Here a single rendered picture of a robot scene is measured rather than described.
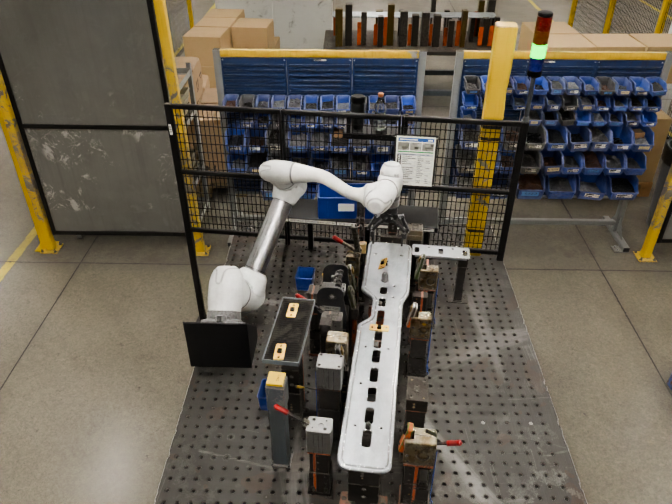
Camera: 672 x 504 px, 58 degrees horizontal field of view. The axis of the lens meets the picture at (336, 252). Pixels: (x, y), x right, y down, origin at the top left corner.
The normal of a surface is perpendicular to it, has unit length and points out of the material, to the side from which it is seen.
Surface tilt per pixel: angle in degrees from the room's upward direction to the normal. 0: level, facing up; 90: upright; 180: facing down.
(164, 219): 89
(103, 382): 0
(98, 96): 92
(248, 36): 90
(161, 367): 0
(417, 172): 90
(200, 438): 0
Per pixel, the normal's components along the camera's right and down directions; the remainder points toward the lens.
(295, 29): -0.03, 0.57
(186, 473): 0.00, -0.82
